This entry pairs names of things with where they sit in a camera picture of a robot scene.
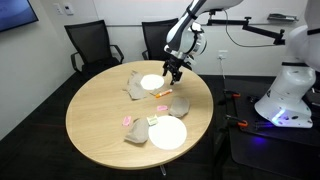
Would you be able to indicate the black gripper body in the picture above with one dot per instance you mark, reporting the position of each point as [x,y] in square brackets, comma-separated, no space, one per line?
[172,65]

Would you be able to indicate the orange marker with white cap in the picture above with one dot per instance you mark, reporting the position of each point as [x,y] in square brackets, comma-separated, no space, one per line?
[163,93]

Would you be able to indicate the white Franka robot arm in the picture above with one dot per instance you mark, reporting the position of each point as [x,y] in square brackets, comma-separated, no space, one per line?
[293,83]

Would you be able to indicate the white paper plate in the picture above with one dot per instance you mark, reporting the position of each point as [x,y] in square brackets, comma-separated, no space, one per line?
[167,132]
[152,82]

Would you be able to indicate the small tan paper packet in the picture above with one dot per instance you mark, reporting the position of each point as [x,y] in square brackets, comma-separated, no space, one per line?
[154,91]

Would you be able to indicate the crumpled brown paper napkin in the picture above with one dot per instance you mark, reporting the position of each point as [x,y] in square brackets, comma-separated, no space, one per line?
[179,107]
[135,77]
[137,91]
[138,132]

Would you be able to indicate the black mesh office chair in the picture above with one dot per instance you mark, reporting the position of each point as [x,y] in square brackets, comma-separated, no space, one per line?
[155,38]
[86,40]

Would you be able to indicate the pink sweetener packet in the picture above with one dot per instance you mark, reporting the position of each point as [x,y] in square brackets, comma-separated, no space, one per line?
[162,108]
[126,120]

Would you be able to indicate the yellow sweetener packet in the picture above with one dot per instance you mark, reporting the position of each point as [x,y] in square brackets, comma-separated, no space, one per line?
[152,120]

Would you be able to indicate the metal table leg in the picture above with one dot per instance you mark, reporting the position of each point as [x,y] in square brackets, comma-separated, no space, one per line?
[162,170]

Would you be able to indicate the grey whiteboard tray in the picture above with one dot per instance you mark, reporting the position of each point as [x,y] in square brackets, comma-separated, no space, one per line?
[283,16]

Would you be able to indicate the white wall power outlet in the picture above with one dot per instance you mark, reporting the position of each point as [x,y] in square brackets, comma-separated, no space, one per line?
[222,54]

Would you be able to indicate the white wall whiteboard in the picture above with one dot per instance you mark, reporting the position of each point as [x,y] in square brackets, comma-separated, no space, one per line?
[133,11]

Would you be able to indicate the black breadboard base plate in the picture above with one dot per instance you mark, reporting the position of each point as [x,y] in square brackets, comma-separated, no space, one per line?
[246,110]

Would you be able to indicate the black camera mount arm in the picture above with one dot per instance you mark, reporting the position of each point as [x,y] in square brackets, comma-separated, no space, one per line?
[260,30]

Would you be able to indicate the white wall thermostat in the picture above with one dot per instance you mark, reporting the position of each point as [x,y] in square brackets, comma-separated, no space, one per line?
[68,8]

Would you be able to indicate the white light switch plate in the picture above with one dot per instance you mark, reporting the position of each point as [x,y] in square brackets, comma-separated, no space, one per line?
[58,8]

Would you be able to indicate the wall mounted TV screen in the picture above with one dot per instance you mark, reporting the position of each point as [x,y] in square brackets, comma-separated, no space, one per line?
[15,11]

